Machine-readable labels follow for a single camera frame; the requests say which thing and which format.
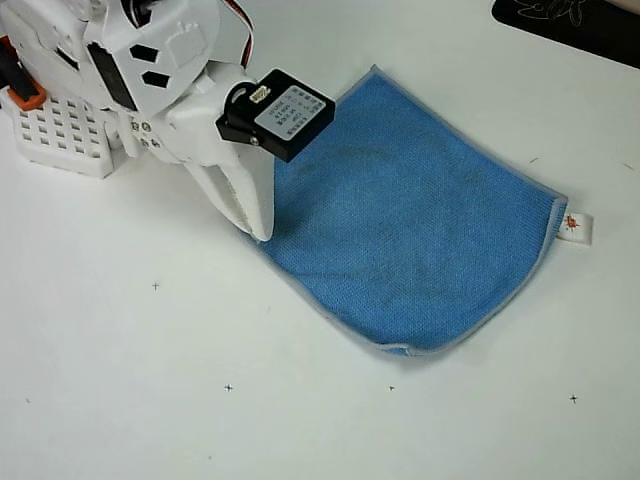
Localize black mat with drawing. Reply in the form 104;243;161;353
491;0;640;71

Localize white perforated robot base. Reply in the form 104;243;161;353
0;0;126;180

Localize blue microfiber cloth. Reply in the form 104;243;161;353
247;63;595;359

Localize red black servo cable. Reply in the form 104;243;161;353
224;0;258;70

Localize orange and black clamp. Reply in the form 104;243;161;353
0;34;47;110

